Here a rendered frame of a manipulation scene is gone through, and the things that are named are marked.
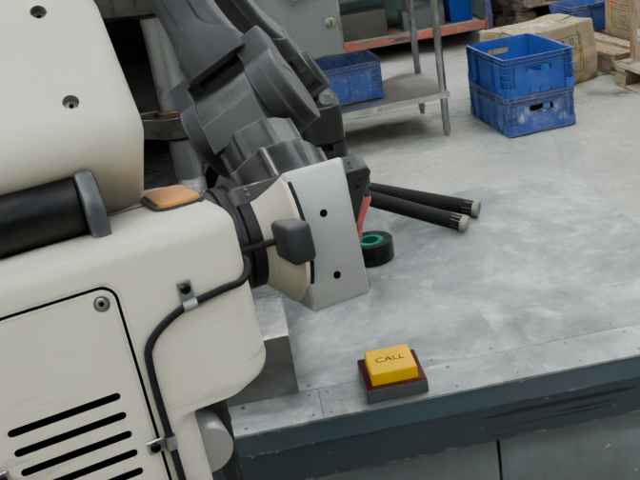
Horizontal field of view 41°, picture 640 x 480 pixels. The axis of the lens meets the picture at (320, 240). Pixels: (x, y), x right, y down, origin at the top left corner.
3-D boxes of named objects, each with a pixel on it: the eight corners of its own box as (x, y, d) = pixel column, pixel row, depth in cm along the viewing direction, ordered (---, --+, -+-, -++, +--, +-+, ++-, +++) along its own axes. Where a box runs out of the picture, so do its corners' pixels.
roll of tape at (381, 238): (401, 260, 148) (398, 242, 147) (357, 270, 146) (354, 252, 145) (386, 244, 155) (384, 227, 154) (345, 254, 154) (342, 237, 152)
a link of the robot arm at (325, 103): (296, 105, 112) (339, 98, 111) (296, 94, 118) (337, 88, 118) (305, 155, 114) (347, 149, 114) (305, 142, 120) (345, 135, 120)
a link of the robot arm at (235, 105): (221, 168, 70) (272, 130, 69) (180, 82, 75) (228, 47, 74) (272, 204, 78) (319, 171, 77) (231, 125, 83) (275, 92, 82)
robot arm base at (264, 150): (230, 207, 63) (372, 165, 67) (192, 129, 67) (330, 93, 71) (228, 268, 71) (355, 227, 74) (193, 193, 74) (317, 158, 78)
